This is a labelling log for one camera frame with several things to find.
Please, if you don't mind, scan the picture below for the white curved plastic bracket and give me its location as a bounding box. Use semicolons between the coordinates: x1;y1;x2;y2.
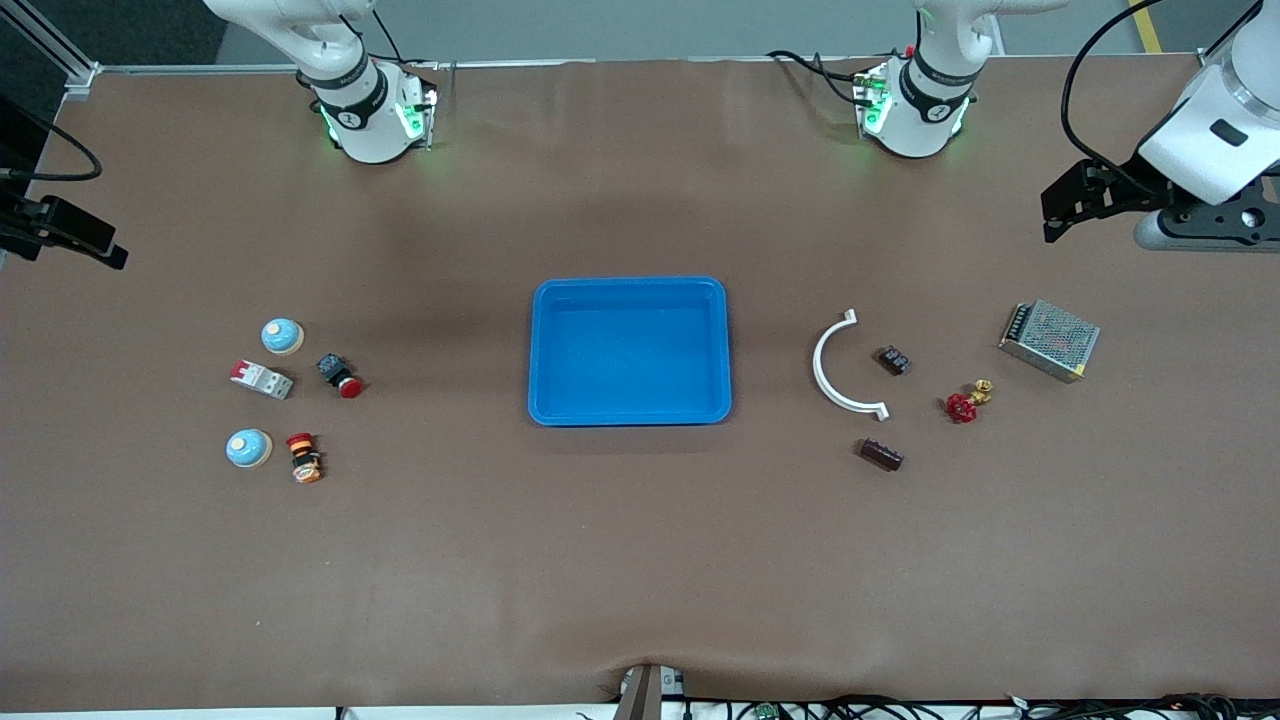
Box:
812;308;890;422

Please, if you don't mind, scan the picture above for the brown table mat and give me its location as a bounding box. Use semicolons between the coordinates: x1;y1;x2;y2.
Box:
0;58;1280;713

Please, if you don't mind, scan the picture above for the metal mesh power supply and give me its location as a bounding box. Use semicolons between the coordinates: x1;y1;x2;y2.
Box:
998;299;1102;384

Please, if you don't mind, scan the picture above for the white red circuit breaker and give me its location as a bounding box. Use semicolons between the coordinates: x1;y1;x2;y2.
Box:
229;360;295;401

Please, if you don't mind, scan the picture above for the blue plastic tray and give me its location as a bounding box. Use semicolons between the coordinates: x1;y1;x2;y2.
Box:
527;276;734;428

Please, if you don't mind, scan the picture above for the brass valve red handle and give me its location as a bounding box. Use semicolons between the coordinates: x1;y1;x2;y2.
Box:
945;379;995;425

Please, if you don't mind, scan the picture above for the black left camera bracket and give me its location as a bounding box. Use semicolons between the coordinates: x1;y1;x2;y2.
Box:
1160;178;1280;244

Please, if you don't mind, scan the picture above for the red yellow black button switch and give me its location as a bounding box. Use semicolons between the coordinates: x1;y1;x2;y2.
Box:
285;431;324;486

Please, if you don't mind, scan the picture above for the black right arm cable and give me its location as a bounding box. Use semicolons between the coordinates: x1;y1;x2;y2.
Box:
0;100;103;183

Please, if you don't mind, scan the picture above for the red push button black body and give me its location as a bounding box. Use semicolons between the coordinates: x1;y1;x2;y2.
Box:
316;352;365;400

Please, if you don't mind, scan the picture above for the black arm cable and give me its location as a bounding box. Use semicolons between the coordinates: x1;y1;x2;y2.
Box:
0;100;103;183
1060;0;1201;196

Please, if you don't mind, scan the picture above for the aluminium frame profile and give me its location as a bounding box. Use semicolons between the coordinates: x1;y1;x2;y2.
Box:
1200;0;1263;77
0;0;103;103

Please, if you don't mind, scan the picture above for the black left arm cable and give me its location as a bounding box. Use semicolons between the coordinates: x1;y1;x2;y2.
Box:
1060;0;1201;196

